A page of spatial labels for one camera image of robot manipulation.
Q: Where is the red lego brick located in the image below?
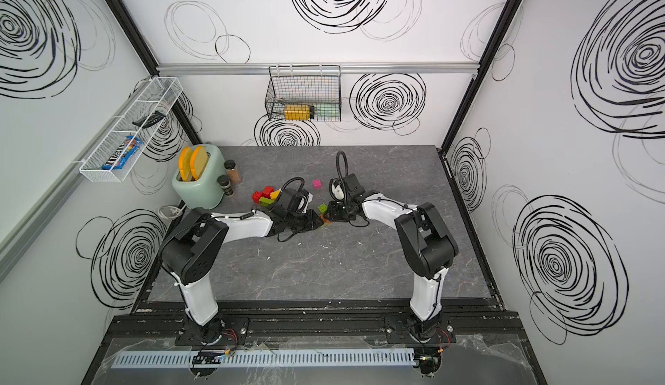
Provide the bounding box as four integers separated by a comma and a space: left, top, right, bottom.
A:
252, 186, 275, 204

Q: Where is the yellow toast slice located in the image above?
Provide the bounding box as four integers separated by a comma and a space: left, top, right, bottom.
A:
190, 146, 209, 181
178, 147, 193, 182

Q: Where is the yellow toast slice left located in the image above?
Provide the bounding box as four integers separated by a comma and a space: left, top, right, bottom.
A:
178, 147, 193, 182

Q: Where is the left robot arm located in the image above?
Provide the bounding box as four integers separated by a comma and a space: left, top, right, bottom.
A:
159, 194, 324, 344

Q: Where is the dark pepper jar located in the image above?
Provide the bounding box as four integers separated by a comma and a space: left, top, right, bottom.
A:
218, 175, 235, 196

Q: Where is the white wire wall shelf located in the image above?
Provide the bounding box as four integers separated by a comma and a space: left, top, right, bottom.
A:
79, 77, 183, 183

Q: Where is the long green lego brick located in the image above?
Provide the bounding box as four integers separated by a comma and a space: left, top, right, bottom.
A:
259, 197, 275, 208

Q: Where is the blue candy packet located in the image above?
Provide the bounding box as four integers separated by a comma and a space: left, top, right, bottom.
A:
101, 135, 143, 170

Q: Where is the black remote control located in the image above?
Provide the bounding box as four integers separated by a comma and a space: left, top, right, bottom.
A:
133, 111, 166, 130

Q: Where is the black wire wall basket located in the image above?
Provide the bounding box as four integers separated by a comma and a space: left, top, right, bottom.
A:
264, 64, 342, 122

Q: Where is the yellow toast slice right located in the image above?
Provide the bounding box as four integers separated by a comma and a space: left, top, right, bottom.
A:
190, 146, 209, 181

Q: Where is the white slotted cable duct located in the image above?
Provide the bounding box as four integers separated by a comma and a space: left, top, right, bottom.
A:
111, 348, 417, 369

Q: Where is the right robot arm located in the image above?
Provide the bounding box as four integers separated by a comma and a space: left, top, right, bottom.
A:
327, 174, 459, 340

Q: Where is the yellow item in basket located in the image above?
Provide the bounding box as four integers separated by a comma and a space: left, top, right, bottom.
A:
283, 104, 313, 121

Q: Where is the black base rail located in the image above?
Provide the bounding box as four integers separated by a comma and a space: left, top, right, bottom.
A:
105, 306, 526, 349

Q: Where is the mint green toaster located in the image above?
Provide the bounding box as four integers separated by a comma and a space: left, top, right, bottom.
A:
171, 144, 226, 209

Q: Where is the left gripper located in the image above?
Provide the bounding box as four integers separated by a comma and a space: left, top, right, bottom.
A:
285, 209, 325, 233

